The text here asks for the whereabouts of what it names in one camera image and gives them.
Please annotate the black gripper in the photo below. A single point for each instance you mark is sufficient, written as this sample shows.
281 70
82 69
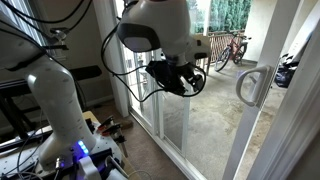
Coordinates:
168 71

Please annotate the white framed sliding glass door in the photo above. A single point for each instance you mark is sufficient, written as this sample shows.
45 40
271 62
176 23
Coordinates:
246 133

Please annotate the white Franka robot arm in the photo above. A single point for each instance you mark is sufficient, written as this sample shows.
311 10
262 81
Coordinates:
60 100

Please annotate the white fixed glass door panel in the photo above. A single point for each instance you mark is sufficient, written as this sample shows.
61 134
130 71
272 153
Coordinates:
159 110

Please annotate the white door jamb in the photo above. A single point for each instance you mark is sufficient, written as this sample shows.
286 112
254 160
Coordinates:
286 126

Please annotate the wooden balcony railing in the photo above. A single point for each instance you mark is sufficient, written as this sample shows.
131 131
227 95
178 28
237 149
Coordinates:
216 43

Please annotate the red black bar clamp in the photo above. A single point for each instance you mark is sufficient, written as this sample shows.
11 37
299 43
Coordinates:
115 131
106 122

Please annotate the red bicycle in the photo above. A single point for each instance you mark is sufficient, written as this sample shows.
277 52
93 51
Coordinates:
235 46

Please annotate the white perforated mounting plate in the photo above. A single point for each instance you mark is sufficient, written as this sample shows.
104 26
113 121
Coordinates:
106 145

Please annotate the green hedge trees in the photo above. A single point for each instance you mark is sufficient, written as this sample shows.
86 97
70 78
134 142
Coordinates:
230 13

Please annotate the black garbage bag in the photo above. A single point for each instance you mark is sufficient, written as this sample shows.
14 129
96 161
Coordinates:
283 76

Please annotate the silver connector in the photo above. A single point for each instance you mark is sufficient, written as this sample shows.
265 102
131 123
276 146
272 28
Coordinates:
59 162

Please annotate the white surfboard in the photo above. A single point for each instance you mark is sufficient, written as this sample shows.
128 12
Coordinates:
305 30

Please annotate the white window blinds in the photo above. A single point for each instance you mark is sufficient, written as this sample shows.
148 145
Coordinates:
23 8

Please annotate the white plastic mount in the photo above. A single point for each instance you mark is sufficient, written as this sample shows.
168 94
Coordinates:
88 168

